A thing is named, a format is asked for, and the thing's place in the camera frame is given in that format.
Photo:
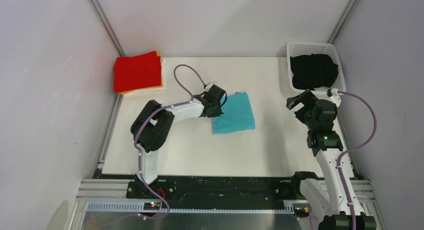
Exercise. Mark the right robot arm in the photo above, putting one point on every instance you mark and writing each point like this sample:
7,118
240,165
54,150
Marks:
337,207

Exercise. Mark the controller board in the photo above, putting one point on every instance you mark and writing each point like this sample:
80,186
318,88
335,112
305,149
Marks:
152,206
302,211

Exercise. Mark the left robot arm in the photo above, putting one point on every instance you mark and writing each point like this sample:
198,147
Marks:
152,126

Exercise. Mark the folded white t-shirt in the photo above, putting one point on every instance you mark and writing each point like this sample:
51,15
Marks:
153,88

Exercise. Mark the cyan t-shirt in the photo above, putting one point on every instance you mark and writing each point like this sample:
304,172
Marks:
237,115

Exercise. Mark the aluminium frame rail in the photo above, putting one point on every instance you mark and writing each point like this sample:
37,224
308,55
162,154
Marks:
126,195

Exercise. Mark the black t-shirt in basket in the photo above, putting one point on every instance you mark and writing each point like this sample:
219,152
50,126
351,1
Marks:
313,71

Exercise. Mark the left controller board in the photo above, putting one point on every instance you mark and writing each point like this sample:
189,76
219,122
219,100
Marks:
152,206

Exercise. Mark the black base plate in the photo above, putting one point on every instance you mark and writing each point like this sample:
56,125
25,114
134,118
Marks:
227,193

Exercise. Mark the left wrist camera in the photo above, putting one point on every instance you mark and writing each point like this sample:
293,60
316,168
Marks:
209,85

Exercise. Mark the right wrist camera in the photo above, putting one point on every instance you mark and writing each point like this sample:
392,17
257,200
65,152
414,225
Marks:
334,96

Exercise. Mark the folded orange t-shirt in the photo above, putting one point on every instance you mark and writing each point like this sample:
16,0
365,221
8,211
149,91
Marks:
139,89

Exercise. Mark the folded red t-shirt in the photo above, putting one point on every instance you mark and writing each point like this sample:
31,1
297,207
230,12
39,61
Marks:
137,71

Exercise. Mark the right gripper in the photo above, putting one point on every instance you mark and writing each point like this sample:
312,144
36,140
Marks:
305,98

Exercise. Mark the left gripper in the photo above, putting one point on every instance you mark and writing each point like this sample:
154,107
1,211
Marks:
216,113

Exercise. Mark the right controller board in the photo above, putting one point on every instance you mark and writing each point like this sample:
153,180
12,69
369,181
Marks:
302,211

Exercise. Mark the white plastic basket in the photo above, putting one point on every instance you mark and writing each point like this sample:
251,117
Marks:
297,48

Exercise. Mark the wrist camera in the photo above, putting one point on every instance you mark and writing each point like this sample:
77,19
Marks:
334,96
209,85

